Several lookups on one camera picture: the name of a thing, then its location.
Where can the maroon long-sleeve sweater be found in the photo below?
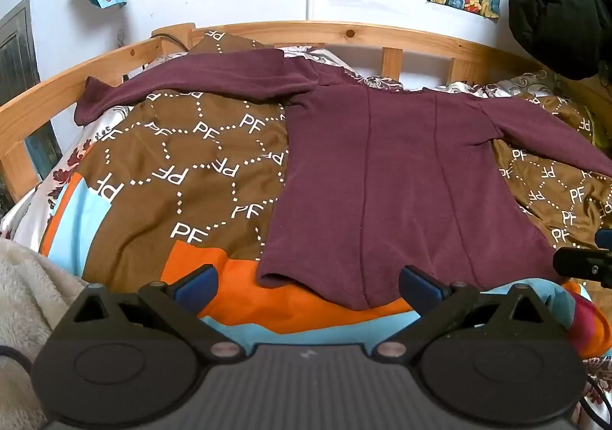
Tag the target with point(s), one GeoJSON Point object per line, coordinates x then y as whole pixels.
{"type": "Point", "coordinates": [382, 172]}

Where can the black puffer jacket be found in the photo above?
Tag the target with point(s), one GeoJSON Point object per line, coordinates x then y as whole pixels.
{"type": "Point", "coordinates": [559, 4]}

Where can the brown orange printed blanket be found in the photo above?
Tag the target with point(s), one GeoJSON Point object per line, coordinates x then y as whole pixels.
{"type": "Point", "coordinates": [191, 162]}

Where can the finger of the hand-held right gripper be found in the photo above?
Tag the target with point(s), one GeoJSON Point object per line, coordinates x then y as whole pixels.
{"type": "Point", "coordinates": [581, 262]}

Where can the wooden bed frame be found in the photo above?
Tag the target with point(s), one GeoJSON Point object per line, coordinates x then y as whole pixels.
{"type": "Point", "coordinates": [287, 30]}

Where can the dark window frame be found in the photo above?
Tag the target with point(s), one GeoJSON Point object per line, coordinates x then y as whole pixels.
{"type": "Point", "coordinates": [19, 52]}

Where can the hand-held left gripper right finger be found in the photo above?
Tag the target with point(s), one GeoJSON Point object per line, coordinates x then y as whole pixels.
{"type": "Point", "coordinates": [420, 289]}

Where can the cream fleece blanket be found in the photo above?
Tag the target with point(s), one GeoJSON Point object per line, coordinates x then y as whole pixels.
{"type": "Point", "coordinates": [24, 296]}

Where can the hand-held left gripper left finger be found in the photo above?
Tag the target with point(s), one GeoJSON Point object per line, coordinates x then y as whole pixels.
{"type": "Point", "coordinates": [197, 287]}

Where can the white floral bedsheet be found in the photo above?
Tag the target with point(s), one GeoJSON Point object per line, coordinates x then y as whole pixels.
{"type": "Point", "coordinates": [33, 219]}

